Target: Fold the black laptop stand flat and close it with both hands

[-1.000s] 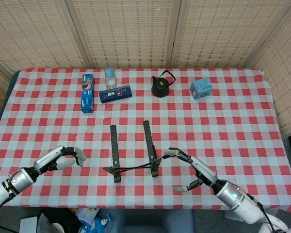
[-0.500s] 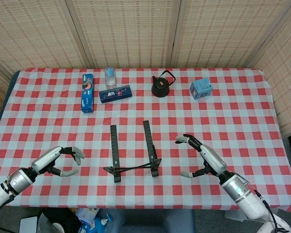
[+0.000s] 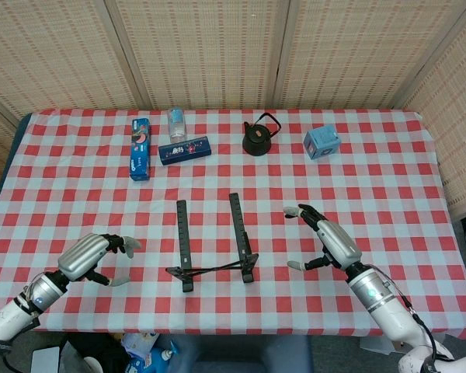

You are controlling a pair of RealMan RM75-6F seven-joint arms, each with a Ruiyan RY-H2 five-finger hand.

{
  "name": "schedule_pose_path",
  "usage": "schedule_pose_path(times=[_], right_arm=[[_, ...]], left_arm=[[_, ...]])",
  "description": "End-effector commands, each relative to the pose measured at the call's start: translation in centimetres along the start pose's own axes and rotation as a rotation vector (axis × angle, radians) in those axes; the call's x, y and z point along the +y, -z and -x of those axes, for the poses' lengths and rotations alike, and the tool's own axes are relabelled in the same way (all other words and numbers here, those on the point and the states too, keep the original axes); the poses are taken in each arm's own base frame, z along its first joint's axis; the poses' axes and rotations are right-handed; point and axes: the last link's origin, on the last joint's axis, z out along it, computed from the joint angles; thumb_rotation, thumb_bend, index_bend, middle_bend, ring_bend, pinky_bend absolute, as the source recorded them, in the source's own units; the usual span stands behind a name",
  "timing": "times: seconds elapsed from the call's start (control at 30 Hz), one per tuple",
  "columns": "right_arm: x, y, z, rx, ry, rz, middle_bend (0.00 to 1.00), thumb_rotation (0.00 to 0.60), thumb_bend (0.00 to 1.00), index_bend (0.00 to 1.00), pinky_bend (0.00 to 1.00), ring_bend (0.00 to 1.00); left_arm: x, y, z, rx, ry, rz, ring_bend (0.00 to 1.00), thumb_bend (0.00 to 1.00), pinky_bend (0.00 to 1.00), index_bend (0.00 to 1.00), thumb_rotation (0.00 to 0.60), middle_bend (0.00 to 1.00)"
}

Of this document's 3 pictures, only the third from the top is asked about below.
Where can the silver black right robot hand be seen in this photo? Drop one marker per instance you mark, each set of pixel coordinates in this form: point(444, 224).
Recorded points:
point(338, 242)

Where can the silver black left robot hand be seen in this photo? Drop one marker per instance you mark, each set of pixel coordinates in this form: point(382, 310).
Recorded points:
point(81, 256)

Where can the black folding laptop stand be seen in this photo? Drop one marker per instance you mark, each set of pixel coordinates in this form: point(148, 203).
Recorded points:
point(184, 233)

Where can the red white checkered tablecloth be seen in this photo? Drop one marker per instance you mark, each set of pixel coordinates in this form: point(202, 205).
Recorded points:
point(334, 186)

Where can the light blue cube box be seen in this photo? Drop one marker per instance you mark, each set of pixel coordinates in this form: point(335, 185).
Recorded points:
point(321, 141)

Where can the white round cup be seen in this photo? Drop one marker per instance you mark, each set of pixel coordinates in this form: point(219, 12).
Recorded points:
point(93, 366)

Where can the white paper sheet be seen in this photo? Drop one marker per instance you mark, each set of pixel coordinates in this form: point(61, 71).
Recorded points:
point(45, 360)

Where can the blue snack package bag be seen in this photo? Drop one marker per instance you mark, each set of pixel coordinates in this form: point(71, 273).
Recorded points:
point(143, 353)

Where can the blue Oreo cookie box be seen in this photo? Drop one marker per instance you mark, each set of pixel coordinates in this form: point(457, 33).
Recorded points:
point(140, 151)

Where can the blue grey chair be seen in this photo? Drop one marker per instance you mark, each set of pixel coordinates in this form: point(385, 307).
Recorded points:
point(256, 353)

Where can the dark blue long box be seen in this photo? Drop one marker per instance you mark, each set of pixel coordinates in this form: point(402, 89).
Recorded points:
point(184, 150)

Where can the clear plastic water bottle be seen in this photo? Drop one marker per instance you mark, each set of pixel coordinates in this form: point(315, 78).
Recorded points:
point(177, 126)

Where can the woven bamboo folding screen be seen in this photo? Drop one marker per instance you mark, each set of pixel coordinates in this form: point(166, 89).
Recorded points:
point(217, 50)

